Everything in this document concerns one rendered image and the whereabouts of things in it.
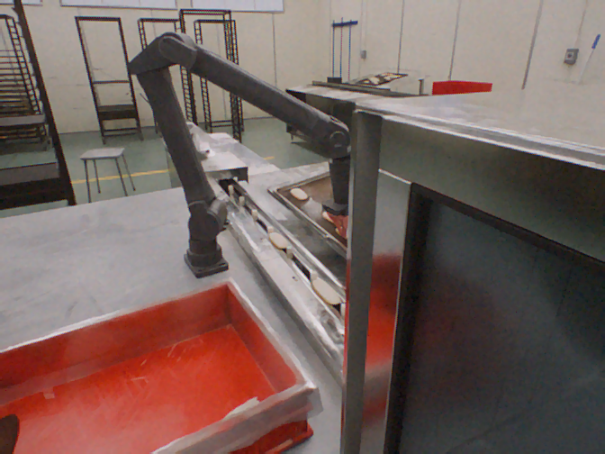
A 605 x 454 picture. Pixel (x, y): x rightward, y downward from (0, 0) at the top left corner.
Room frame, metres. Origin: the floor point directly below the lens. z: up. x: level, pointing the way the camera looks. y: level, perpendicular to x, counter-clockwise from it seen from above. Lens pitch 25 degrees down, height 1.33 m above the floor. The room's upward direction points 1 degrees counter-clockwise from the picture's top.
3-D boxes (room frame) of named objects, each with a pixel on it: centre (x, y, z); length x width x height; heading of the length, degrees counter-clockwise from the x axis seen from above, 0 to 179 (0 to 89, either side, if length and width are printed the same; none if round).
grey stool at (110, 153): (3.71, 1.94, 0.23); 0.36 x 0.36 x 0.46; 12
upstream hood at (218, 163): (2.01, 0.58, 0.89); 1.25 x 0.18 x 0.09; 25
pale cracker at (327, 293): (0.71, -0.04, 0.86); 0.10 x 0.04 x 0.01; 25
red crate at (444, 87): (4.42, -1.66, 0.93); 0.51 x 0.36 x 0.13; 29
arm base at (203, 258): (0.89, 0.27, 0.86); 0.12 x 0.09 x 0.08; 31
